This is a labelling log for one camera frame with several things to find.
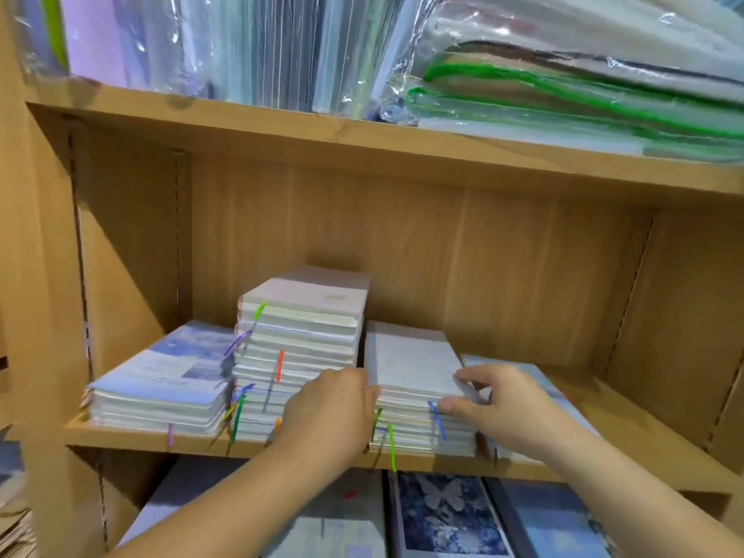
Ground person's left hand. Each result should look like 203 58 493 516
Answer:
267 366 381 474

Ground person's right hand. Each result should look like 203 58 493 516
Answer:
435 363 574 463

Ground pile of small notebooks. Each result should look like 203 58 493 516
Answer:
461 353 602 467

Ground pastel grid pattern notebook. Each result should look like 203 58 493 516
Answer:
258 467 388 558

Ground stack of sky photo notebooks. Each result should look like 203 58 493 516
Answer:
363 320 481 459

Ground stack of sage cover notebooks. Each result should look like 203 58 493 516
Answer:
229 266 372 444

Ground sky cloud cover notebook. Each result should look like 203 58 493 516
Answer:
486 476 627 558

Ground blue butterfly cover notebook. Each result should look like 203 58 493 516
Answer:
386 470 516 558

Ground light purple thin notebook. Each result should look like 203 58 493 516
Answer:
91 320 239 405

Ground lilac cover notebook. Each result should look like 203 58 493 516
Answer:
82 320 241 436

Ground large plain lilac notebook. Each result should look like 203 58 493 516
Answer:
114 455 248 549

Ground wooden shelf unit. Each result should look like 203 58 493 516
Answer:
0 0 744 558

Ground person's right forearm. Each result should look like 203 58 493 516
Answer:
535 424 744 558

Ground person's left forearm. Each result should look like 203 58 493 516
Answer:
105 447 321 558

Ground stack of flat wrapped packets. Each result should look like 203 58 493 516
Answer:
0 441 39 558

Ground stack of green edged packets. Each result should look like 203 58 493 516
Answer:
374 0 744 166

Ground row of plastic wrapped folders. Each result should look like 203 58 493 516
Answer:
9 0 434 119

